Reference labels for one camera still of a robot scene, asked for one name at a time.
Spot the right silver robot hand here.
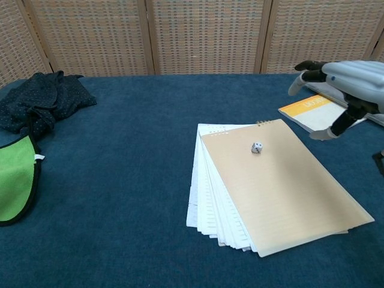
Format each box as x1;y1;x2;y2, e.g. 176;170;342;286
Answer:
287;61;384;141

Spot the orange and white booklet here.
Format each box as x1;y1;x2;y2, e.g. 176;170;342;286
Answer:
278;94;367;134

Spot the tan spiral notepad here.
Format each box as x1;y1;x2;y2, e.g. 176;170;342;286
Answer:
186;118;376;258

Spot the woven bamboo folding screen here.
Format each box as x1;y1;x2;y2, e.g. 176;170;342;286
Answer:
0;0;384;89

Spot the dark polka dot fabric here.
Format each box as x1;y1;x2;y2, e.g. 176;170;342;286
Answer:
0;70;98;142

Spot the green microfibre cloth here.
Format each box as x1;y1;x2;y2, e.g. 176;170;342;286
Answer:
0;134;46;227

